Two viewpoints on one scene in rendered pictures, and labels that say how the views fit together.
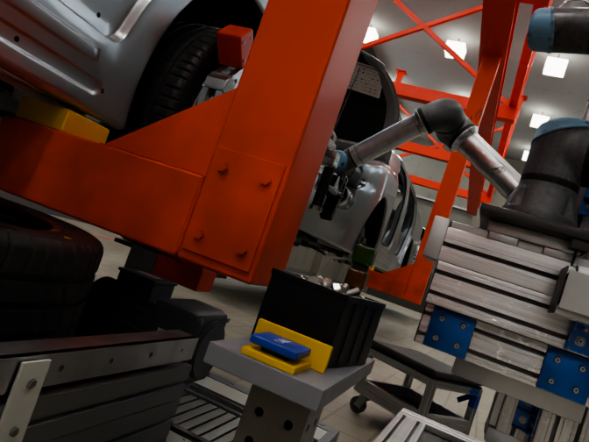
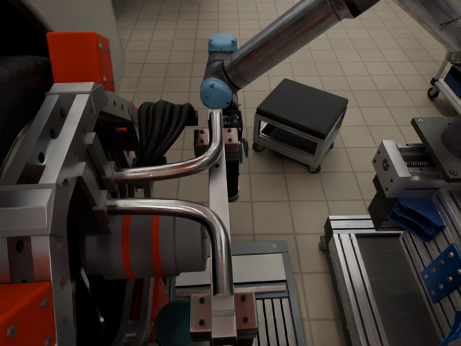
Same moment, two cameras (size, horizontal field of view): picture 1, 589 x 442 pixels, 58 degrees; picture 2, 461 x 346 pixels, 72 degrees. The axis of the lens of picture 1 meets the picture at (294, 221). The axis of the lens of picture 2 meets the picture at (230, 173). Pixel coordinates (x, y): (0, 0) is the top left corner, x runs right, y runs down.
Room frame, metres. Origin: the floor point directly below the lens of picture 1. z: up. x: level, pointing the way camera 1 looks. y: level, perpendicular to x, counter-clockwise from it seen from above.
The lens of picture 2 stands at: (1.27, 0.13, 1.39)
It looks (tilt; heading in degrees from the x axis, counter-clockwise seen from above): 49 degrees down; 338
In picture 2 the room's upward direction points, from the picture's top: straight up
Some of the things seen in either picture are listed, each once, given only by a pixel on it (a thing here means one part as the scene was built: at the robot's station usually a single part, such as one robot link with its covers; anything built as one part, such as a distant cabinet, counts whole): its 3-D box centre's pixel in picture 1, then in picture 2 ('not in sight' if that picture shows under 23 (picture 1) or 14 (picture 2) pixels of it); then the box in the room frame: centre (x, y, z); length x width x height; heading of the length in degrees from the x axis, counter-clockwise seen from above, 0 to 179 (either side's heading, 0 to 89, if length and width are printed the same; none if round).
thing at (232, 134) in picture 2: (324, 156); (216, 144); (1.72, -0.02, 0.93); 0.09 x 0.05 x 0.05; 71
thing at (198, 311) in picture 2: not in sight; (223, 316); (1.40, 0.09, 0.93); 0.09 x 0.05 x 0.05; 71
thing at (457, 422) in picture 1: (415, 395); (298, 126); (2.42, -0.77, 0.17); 0.43 x 0.36 x 0.34; 35
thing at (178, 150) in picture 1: (122, 146); not in sight; (1.15, 0.41, 0.69); 0.52 x 0.17 x 0.35; 71
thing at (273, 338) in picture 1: (280, 348); not in sight; (0.75, -0.04, 0.47); 0.07 x 0.07 x 0.02; 71
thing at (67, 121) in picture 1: (64, 123); not in sight; (1.21, 0.57, 0.70); 0.14 x 0.14 x 0.05; 71
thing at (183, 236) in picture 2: not in sight; (149, 239); (1.60, 0.16, 0.85); 0.21 x 0.14 x 0.14; 71
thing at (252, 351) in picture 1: (277, 358); not in sight; (0.75, -0.04, 0.45); 0.08 x 0.08 x 0.01; 71
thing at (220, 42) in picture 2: (351, 172); (222, 60); (1.98, -0.14, 0.95); 0.11 x 0.08 x 0.11; 153
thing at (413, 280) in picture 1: (425, 171); not in sight; (5.10, -1.04, 1.75); 0.68 x 0.16 x 2.45; 71
